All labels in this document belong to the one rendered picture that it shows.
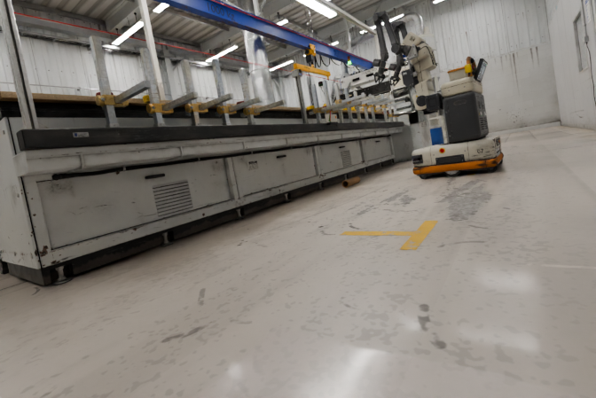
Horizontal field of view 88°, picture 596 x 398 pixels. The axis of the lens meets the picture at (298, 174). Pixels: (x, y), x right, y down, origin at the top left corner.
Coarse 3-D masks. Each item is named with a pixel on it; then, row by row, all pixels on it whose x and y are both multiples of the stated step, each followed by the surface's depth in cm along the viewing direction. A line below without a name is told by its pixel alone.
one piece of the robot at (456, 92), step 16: (464, 80) 256; (448, 96) 265; (464, 96) 257; (480, 96) 275; (448, 112) 266; (464, 112) 259; (480, 112) 265; (448, 128) 268; (464, 128) 261; (480, 128) 256
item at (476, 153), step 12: (444, 144) 283; (456, 144) 265; (468, 144) 258; (480, 144) 252; (492, 144) 249; (420, 156) 286; (432, 156) 276; (444, 156) 270; (456, 156) 264; (468, 156) 258; (480, 156) 253; (492, 156) 249; (420, 168) 283; (432, 168) 277; (444, 168) 271; (456, 168) 265; (468, 168) 260; (480, 168) 257
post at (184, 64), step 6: (186, 60) 192; (186, 66) 191; (186, 72) 191; (186, 78) 191; (186, 84) 192; (192, 84) 193; (186, 90) 192; (192, 90) 193; (192, 102) 192; (192, 114) 192; (198, 114) 194; (192, 120) 193; (198, 120) 194
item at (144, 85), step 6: (138, 84) 140; (144, 84) 137; (150, 84) 139; (126, 90) 147; (132, 90) 143; (138, 90) 141; (144, 90) 143; (120, 96) 151; (126, 96) 147; (132, 96) 148; (120, 102) 154; (102, 108) 162
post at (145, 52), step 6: (144, 48) 170; (144, 54) 170; (144, 60) 171; (150, 60) 172; (144, 66) 172; (150, 66) 172; (150, 72) 171; (150, 78) 171; (150, 90) 171; (156, 90) 173; (150, 96) 172; (156, 96) 173; (150, 102) 173; (156, 102) 172; (156, 114) 172; (156, 120) 172; (162, 120) 174
